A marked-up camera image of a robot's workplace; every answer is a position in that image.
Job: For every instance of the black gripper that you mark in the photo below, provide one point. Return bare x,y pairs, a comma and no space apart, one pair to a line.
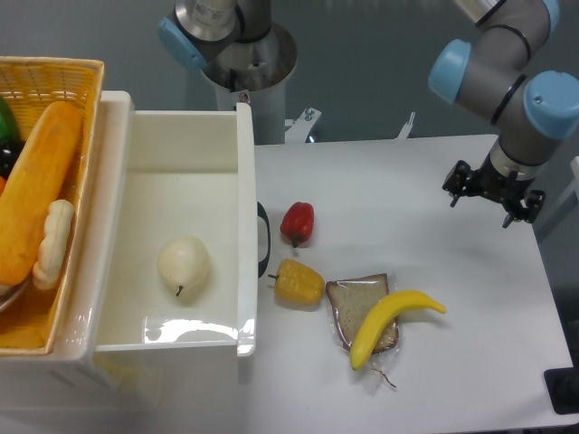
519,202

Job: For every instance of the white top drawer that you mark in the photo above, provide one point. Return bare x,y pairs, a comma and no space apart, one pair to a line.
188,173

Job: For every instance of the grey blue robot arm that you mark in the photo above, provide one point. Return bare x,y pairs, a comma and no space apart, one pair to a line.
533,115

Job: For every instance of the white drawer cabinet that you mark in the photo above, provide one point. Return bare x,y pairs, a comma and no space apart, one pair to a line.
75,375

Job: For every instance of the yellow toy banana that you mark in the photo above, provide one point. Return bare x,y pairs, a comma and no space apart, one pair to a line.
382,315

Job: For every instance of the wrapped bread slice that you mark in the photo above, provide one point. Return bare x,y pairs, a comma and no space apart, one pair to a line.
349,302

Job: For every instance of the red toy bell pepper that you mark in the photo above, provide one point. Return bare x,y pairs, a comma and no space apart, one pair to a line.
298,223

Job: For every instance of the black device at edge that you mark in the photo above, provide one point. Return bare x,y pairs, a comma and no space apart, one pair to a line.
562,387

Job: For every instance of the yellow toy bell pepper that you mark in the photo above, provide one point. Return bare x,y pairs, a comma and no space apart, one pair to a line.
297,284

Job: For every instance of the white toy pear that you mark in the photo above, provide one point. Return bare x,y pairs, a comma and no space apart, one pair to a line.
184,264

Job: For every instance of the orange baguette bread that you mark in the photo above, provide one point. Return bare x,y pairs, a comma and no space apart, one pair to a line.
34,183

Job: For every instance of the yellow woven basket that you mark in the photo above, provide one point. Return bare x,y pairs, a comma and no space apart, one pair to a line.
29,327

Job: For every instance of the dark purple toy eggplant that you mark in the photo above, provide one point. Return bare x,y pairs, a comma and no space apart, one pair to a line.
9,153

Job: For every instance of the green toy pepper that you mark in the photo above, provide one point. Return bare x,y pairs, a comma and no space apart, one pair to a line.
8,125

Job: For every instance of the metal bowl in basket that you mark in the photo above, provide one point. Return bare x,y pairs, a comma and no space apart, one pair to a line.
13,294

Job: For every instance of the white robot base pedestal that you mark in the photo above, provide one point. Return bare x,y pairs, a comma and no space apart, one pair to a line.
257,73

